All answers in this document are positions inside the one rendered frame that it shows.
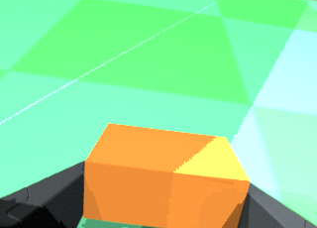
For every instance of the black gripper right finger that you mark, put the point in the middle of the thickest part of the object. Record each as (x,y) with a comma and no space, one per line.
(261,210)

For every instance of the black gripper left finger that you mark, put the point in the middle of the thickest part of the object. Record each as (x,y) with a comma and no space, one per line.
(53,202)

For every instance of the orange block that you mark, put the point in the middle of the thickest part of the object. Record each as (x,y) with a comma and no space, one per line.
(164,179)

